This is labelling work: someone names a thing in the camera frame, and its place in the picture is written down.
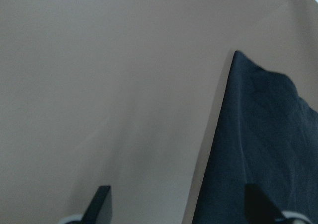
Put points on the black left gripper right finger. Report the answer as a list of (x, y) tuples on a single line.
[(258, 208)]

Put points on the black printed t-shirt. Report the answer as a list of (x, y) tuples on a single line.
[(266, 135)]

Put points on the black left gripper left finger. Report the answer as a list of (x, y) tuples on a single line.
[(99, 210)]

